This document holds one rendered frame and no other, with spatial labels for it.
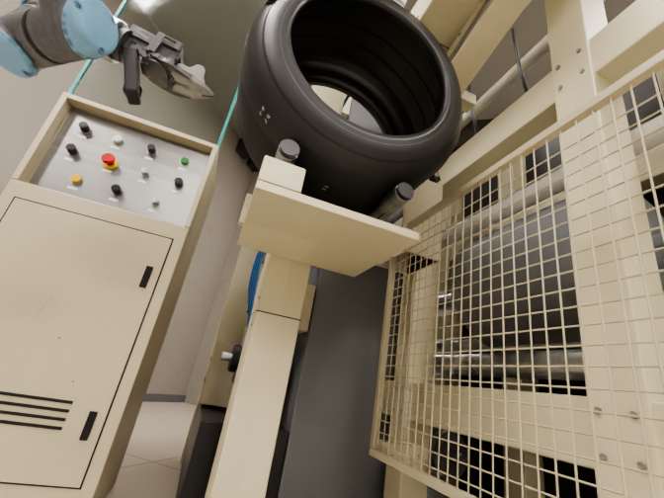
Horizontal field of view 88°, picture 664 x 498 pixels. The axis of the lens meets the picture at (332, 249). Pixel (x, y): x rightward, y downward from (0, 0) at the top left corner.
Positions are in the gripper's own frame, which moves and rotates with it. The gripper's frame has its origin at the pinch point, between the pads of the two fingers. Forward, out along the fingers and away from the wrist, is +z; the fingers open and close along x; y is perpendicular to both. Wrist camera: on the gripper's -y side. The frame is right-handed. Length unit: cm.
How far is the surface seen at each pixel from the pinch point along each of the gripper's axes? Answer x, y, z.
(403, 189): -8.8, -6.1, 48.7
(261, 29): -10.9, 14.3, 6.0
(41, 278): 55, -45, -30
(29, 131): 213, 64, -160
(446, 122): -13, 15, 54
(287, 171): -8.8, -15.1, 23.0
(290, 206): -5.8, -20.4, 26.5
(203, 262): 392, 63, -24
